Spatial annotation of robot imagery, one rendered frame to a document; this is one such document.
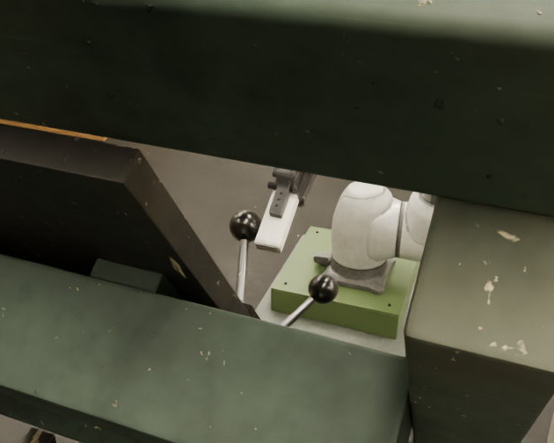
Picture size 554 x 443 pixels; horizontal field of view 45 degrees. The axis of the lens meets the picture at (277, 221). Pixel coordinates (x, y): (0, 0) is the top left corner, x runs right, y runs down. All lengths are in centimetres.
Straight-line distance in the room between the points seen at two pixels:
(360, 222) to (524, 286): 149
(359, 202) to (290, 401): 140
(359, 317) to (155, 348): 144
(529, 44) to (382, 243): 159
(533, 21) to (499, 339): 12
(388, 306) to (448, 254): 154
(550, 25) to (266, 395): 25
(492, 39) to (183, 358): 26
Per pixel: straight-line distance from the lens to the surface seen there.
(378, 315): 180
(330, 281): 83
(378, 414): 37
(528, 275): 27
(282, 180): 75
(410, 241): 177
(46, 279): 45
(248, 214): 75
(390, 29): 21
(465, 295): 27
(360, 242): 178
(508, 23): 20
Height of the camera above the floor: 195
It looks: 32 degrees down
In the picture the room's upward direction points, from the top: straight up
